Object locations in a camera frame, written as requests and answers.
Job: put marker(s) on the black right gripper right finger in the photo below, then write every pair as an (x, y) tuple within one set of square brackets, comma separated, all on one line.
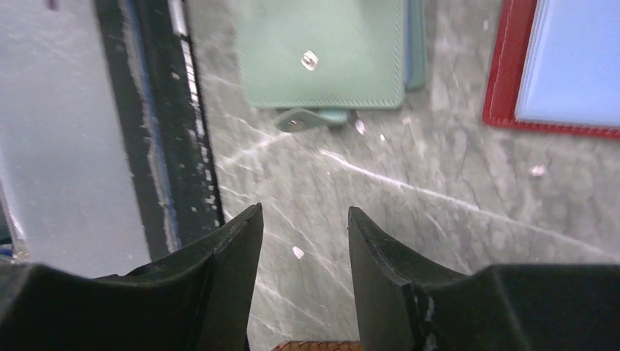
[(405, 301)]

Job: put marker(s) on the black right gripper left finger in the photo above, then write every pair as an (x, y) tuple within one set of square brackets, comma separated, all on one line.
[(197, 298)]

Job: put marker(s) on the green card holder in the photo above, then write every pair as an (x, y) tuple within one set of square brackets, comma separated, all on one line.
[(318, 62)]

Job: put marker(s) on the red card holder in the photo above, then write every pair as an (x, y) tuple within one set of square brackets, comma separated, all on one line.
[(555, 68)]

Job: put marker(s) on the brown wicker basket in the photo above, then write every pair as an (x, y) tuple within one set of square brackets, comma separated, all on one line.
[(319, 346)]

